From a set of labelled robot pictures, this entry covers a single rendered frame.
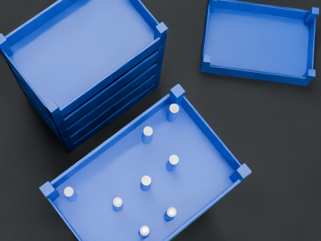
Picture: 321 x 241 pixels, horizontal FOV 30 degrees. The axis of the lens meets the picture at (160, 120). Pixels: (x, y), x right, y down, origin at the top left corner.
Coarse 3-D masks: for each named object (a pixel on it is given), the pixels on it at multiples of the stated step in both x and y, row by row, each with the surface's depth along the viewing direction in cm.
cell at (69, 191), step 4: (64, 188) 101; (68, 188) 101; (72, 188) 101; (64, 192) 101; (68, 192) 100; (72, 192) 101; (68, 196) 101; (72, 196) 101; (76, 196) 106; (72, 200) 105
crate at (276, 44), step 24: (216, 0) 163; (216, 24) 169; (240, 24) 169; (264, 24) 170; (288, 24) 170; (312, 24) 167; (216, 48) 167; (240, 48) 167; (264, 48) 168; (288, 48) 168; (312, 48) 163; (216, 72) 164; (240, 72) 162; (264, 72) 161; (288, 72) 166; (312, 72) 159
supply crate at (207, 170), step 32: (128, 128) 107; (160, 128) 111; (192, 128) 111; (96, 160) 109; (128, 160) 109; (160, 160) 109; (192, 160) 110; (224, 160) 110; (96, 192) 107; (128, 192) 108; (160, 192) 108; (192, 192) 108; (224, 192) 103; (96, 224) 106; (128, 224) 106; (160, 224) 106
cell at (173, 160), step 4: (172, 156) 103; (176, 156) 103; (168, 160) 104; (172, 160) 103; (176, 160) 103; (168, 164) 105; (172, 164) 103; (176, 164) 103; (168, 168) 108; (172, 168) 106
